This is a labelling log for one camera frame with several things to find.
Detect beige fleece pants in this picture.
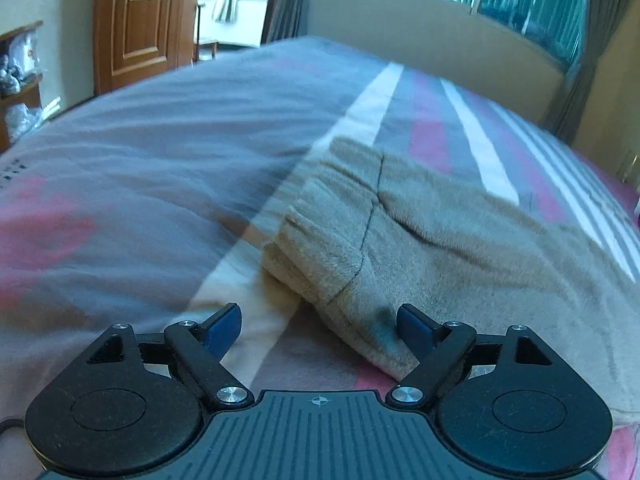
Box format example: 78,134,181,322
262,138,639,426

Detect striped grey pink bedsheet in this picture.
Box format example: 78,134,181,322
1,38,639,479

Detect wooden bedside shelf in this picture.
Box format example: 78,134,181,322
1,20,43,153

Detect brown wooden door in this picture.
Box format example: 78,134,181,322
93,0,196,96

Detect bright balcony window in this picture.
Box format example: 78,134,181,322
195,0,268,48

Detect grey curtain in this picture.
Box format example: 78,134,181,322
542,0,631,144

